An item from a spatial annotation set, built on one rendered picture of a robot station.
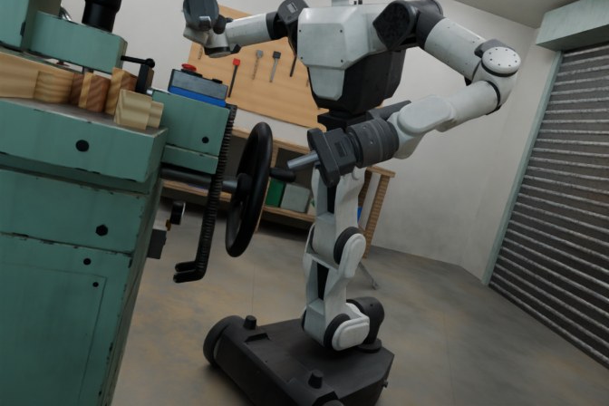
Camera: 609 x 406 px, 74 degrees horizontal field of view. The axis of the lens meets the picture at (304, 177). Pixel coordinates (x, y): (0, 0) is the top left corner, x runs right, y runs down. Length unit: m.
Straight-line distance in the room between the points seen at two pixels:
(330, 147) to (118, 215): 0.39
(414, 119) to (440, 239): 4.03
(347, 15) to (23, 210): 0.86
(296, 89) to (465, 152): 1.97
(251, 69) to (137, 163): 3.65
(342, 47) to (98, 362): 0.90
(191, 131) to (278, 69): 3.43
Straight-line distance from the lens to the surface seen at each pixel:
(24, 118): 0.55
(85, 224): 0.66
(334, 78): 1.20
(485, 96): 0.93
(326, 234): 1.39
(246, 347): 1.53
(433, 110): 0.83
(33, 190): 0.67
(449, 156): 4.65
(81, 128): 0.54
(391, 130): 0.80
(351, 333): 1.60
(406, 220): 4.58
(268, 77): 4.14
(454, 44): 1.04
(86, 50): 0.83
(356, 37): 1.14
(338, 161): 0.76
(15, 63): 0.61
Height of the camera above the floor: 0.95
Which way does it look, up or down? 6 degrees down
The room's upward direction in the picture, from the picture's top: 15 degrees clockwise
